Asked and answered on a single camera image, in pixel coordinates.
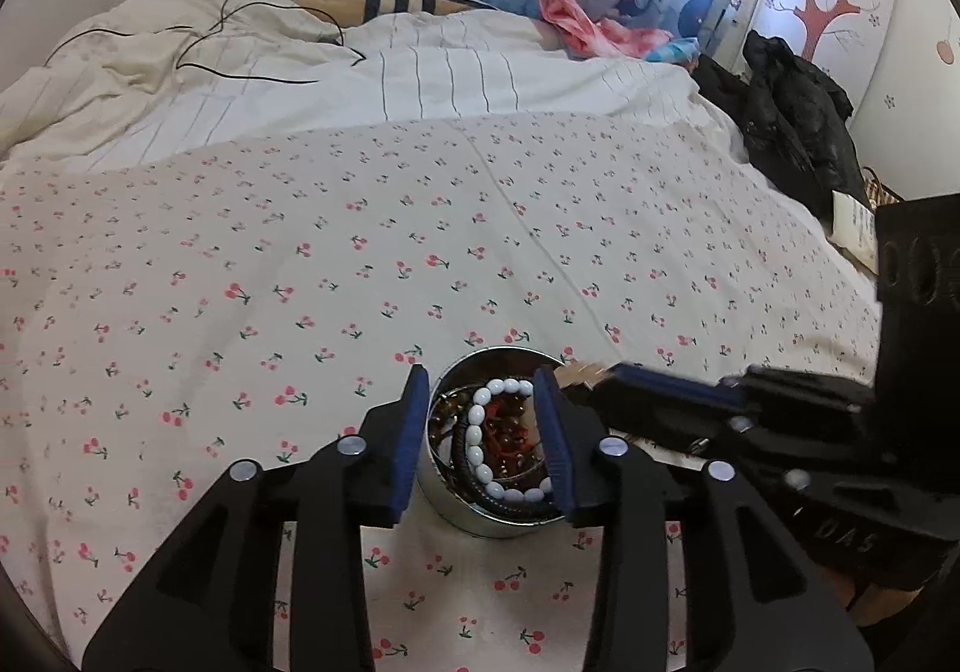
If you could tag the tan striped object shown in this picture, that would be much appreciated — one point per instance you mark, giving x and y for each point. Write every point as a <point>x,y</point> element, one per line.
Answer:
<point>585,373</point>

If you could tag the white paper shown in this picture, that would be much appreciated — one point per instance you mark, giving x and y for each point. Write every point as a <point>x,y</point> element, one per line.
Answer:
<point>855,229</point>

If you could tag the yellow striped pillow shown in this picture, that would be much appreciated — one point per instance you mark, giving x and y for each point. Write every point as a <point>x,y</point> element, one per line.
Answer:
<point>420,3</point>

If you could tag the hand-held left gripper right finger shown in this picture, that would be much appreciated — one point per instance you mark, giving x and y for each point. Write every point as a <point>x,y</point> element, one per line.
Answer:
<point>559,447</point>

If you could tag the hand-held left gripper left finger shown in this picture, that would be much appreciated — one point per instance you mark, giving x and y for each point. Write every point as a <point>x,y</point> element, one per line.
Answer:
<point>409,447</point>

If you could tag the cherry print bedsheet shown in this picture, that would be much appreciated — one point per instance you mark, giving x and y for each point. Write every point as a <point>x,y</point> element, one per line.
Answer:
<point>375,252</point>

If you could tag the wicker basket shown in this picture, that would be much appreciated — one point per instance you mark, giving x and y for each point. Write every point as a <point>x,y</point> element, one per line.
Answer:
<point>885,184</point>

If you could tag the black jacket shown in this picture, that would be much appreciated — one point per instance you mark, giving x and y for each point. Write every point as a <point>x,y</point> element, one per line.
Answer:
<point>787,109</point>

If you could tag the pink cloth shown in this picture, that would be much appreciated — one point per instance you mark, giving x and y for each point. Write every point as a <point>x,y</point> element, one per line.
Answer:
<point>577,19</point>

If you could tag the person's right forearm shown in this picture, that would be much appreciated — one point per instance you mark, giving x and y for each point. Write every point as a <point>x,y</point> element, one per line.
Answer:
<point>885,604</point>

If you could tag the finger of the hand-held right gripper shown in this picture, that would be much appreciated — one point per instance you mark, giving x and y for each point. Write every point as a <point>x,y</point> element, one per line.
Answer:
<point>675,387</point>
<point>660,421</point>

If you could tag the light blue cloth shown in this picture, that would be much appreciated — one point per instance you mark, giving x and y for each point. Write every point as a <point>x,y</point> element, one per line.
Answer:
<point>675,51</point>

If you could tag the round metal tin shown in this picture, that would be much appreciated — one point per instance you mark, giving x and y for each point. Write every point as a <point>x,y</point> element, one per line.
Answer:
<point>450,507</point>

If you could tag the white striped duvet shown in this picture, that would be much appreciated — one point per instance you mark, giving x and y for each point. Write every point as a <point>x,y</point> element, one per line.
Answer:
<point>450,79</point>

